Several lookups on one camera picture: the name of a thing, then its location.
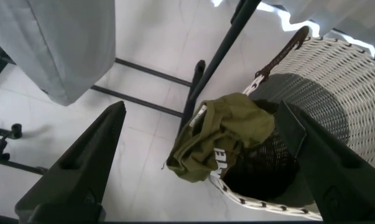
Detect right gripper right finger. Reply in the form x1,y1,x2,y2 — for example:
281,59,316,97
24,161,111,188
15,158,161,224
275,100,375,224

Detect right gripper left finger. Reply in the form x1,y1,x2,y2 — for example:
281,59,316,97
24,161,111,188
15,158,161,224
14,100,127,224

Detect green garment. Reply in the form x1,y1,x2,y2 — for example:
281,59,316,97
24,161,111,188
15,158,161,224
165,92,275,184

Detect pale grey shorts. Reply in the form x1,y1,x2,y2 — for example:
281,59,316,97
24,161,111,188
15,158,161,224
0,0,116,106

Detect white laundry basket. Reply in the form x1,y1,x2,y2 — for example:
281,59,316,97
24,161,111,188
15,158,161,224
208,26,375,221

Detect black clothes rack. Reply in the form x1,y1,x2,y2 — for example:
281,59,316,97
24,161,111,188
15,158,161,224
0,0,262,134

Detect white curtain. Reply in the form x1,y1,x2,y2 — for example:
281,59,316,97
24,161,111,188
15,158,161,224
261,0,375,62

